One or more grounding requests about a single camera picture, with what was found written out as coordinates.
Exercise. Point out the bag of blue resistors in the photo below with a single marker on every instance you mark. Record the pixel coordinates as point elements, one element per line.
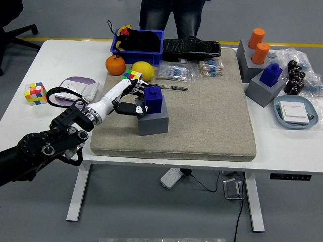
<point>175,71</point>

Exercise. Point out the black capacitor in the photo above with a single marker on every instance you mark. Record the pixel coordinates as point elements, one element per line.
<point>292,64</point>
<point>301,76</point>
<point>294,90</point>
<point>292,82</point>
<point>300,86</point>
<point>297,69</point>

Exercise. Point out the white table leg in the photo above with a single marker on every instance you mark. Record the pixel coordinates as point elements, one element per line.
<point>255,204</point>
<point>78,194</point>

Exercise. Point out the black silver pen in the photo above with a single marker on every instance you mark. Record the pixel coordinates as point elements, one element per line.
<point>174,87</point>

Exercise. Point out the person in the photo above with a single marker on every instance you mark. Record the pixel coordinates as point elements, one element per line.
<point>154,15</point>

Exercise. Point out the black wrapped keyboard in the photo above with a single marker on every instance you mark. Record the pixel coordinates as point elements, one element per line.
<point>191,49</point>

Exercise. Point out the yellow red tool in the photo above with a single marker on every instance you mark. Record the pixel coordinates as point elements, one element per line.
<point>123,27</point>

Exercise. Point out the orange fruit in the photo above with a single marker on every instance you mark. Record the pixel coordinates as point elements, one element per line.
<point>115,65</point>

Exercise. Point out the yellow lemon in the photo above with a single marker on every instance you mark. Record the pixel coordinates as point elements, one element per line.
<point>143,70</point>

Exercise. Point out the black office chair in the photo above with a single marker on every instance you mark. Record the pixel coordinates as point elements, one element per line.
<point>10,37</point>

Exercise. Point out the purple plate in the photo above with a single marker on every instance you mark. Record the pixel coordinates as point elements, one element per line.
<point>83,80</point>

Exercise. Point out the grey square seal holder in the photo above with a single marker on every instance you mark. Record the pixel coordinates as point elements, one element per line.
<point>241,49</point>
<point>249,70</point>
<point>262,94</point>
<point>154,124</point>

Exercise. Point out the silver metal bracket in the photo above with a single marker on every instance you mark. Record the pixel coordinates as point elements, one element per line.
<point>232,189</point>

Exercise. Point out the white wall socket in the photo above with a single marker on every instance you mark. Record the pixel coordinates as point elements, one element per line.
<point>72,84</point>

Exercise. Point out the black table control panel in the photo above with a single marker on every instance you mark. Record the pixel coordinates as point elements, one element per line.
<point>290,177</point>

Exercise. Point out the white switch panel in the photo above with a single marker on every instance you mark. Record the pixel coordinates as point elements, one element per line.
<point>92,88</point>
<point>294,112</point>

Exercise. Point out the white power strip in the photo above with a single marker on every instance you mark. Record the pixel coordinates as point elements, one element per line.
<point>171,177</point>

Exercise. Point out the blue seal stamp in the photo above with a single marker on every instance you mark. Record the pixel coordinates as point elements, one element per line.
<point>270,75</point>
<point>154,100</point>

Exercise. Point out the orange cylinder seal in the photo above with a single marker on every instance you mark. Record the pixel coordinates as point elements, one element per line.
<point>260,53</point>
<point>256,36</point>

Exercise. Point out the bright rubik's cube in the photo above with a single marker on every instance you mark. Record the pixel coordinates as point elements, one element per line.
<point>132,74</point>

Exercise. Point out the grey-brown fabric mat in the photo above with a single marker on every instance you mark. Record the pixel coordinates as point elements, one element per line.
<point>202,113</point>

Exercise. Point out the pastel rubik's cube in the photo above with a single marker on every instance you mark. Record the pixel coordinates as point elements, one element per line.
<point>35,93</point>

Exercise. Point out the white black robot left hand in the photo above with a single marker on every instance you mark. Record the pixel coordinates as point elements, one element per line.
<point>111,97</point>

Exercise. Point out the bag of tan resistors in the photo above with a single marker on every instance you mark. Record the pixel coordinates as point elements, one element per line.
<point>210,68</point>

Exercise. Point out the blue plastic bin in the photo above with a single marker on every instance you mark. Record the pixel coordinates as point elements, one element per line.
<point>141,58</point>

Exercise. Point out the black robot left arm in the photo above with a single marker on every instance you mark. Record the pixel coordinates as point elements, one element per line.
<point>50,143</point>

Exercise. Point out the blue-grey tray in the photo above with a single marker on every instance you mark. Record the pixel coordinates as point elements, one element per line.
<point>313,108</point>

